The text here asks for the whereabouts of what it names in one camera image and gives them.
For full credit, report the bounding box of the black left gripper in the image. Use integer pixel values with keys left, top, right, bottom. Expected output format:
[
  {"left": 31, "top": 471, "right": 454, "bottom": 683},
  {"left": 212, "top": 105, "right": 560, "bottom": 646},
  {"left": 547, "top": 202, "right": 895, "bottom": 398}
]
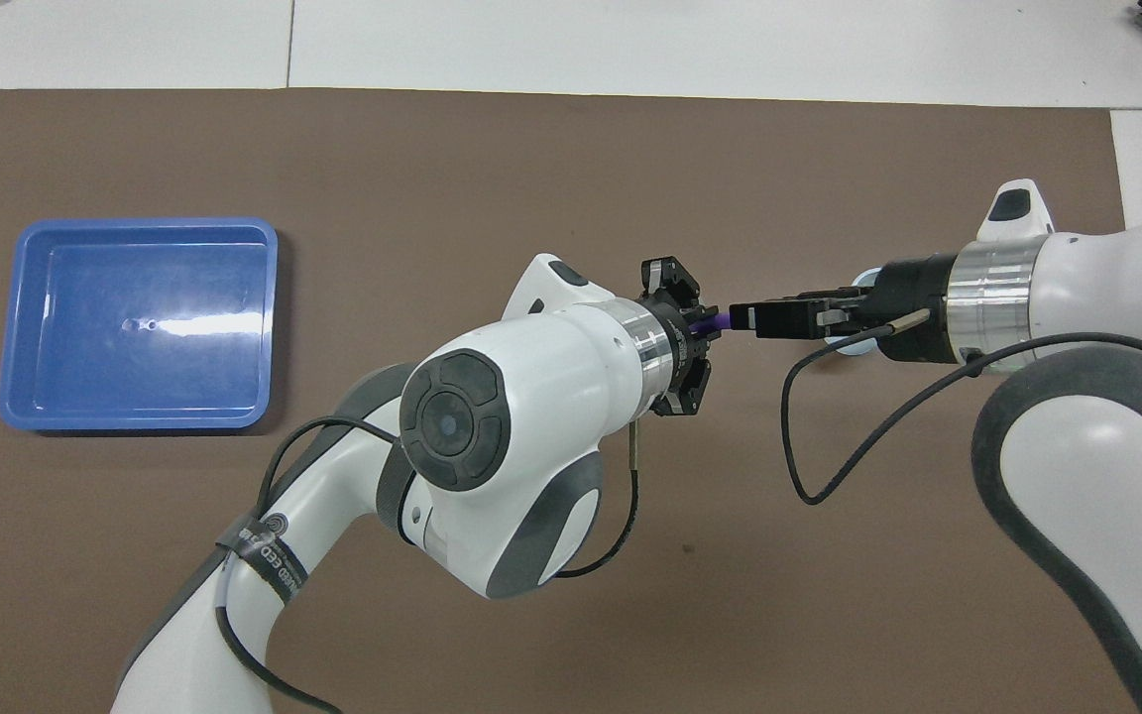
[{"left": 640, "top": 256, "right": 721, "bottom": 416}]

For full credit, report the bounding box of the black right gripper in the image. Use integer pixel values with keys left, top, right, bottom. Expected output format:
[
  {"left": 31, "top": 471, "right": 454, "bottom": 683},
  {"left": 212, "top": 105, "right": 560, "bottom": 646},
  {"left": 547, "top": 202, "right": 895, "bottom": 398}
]
[{"left": 730, "top": 253, "right": 959, "bottom": 363}]

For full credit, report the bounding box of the translucent plastic cup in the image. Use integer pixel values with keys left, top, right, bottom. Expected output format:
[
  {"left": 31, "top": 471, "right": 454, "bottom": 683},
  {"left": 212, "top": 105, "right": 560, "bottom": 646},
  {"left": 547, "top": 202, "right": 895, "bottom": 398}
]
[{"left": 822, "top": 270, "right": 884, "bottom": 350}]

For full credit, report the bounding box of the brown table mat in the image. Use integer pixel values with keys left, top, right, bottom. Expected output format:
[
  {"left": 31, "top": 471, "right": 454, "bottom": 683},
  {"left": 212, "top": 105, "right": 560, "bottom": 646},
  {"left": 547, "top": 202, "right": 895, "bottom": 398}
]
[{"left": 0, "top": 88, "right": 1142, "bottom": 714}]

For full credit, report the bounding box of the blue plastic tray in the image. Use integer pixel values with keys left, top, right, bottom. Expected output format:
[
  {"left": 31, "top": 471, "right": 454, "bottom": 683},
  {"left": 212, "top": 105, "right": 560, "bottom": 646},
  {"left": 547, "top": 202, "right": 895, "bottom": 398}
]
[{"left": 0, "top": 217, "right": 280, "bottom": 434}]

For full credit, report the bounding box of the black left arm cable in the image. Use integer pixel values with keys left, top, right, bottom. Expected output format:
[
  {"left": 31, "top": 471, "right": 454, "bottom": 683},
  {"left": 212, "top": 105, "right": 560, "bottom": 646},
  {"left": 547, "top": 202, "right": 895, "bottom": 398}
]
[{"left": 214, "top": 416, "right": 641, "bottom": 714}]

